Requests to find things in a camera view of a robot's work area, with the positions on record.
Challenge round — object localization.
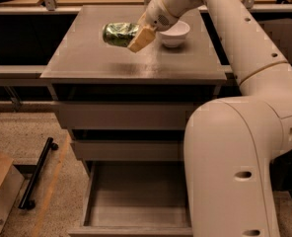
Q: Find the top grey drawer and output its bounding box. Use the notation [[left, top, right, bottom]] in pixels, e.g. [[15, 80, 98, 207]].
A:
[[52, 102, 198, 130]]

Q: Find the black office chair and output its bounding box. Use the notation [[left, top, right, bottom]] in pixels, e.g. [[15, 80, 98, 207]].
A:
[[260, 19, 292, 198]]

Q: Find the black table leg with casters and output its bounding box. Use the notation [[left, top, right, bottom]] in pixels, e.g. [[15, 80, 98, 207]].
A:
[[19, 137, 58, 210]]

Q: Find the white ceramic bowl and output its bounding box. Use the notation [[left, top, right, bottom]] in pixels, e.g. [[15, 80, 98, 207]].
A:
[[158, 21, 190, 48]]

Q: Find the grey drawer cabinet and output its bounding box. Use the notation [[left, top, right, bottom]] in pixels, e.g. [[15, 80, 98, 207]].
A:
[[40, 5, 228, 180]]

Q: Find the wooden box on floor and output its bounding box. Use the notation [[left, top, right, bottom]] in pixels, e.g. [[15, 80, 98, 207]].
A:
[[0, 151, 24, 233]]

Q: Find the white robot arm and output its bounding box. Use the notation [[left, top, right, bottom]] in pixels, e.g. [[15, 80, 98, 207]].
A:
[[129, 0, 292, 237]]

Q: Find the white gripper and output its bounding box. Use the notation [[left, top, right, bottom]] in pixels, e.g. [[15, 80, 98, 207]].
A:
[[127, 0, 177, 53]]

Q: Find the open bottom grey drawer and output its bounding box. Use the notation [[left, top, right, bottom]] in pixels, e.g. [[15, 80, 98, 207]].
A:
[[68, 162, 192, 237]]

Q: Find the middle grey drawer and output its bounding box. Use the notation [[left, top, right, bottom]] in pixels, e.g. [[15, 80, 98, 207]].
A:
[[71, 140, 183, 161]]

